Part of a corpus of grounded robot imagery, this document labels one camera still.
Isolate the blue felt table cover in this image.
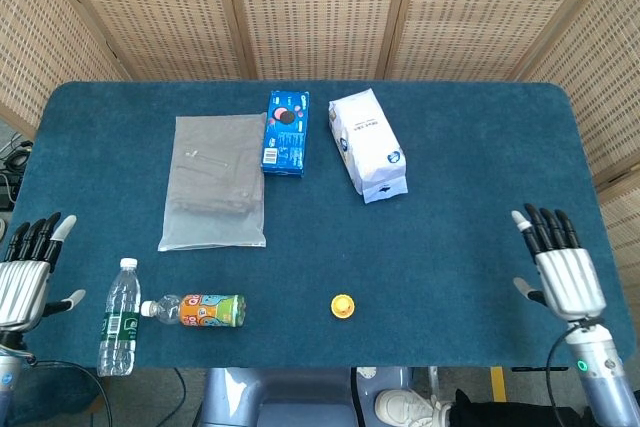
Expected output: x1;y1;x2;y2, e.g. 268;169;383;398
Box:
9;80;617;371

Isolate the white sneaker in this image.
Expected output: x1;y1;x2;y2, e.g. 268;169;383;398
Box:
374;389;456;426

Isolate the blue cookie box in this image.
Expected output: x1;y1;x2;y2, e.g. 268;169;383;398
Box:
260;90;311;178

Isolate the orange green label juice bottle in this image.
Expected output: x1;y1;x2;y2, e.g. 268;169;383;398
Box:
140;293;247;328

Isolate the yellow floor tape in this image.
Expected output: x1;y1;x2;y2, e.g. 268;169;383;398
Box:
491;366;507;402

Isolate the clear water bottle green label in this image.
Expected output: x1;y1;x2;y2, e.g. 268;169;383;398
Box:
96;257;142;378

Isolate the clear zip bag grey cloth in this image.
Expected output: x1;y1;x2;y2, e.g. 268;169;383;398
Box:
157;113;268;253

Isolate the black trouser leg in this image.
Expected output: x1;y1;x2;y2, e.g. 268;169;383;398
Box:
452;389;596;427

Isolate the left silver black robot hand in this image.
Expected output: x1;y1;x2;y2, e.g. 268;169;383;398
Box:
0;212;86;333

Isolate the woven bamboo folding screen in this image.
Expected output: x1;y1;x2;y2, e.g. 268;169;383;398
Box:
0;0;640;308

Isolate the yellow scalloped plastic cap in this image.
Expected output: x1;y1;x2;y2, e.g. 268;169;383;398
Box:
329;293;358;321

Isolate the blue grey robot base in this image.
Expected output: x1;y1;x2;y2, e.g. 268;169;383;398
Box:
199;366;416;427

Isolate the black cable bundle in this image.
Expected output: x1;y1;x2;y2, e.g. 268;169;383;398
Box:
0;139;32;211

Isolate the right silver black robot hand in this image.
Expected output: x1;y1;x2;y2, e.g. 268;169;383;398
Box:
511;203;609;322

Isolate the white snack bag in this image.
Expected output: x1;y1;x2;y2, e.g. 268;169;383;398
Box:
327;87;409;206

